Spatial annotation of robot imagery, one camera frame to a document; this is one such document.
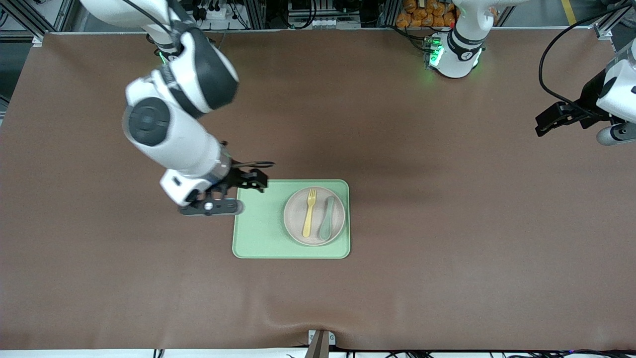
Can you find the metal table clamp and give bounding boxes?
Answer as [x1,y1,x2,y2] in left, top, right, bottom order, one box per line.
[307,329,336,358]

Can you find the yellow plastic fork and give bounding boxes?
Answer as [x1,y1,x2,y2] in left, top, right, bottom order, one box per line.
[302,188,318,239]

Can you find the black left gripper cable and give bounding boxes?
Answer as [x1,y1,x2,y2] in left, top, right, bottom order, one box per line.
[540,4,636,119]

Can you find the brown table mat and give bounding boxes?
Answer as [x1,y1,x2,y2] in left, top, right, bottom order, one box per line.
[0,29,636,352]

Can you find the white power strip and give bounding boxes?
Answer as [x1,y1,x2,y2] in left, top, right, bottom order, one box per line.
[195,0,235,21]

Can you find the aluminium frame strut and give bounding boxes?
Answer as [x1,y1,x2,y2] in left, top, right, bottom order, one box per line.
[0,0,80,48]
[593,0,636,41]

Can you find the light green rectangular tray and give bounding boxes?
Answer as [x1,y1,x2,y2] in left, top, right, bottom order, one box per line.
[232,179,351,260]

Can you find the round beige plate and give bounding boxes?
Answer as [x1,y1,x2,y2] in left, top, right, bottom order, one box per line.
[283,186,346,247]

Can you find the small green-lit control box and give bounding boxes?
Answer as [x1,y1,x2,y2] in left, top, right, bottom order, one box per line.
[423,36,444,69]

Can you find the bag of orange buns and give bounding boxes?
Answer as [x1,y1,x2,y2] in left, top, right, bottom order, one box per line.
[396,0,458,29]

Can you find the white connector strip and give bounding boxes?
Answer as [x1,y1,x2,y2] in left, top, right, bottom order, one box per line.
[287,16,362,29]

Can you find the sage green plastic spoon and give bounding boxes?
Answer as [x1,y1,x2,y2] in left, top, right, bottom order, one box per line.
[318,195,336,241]

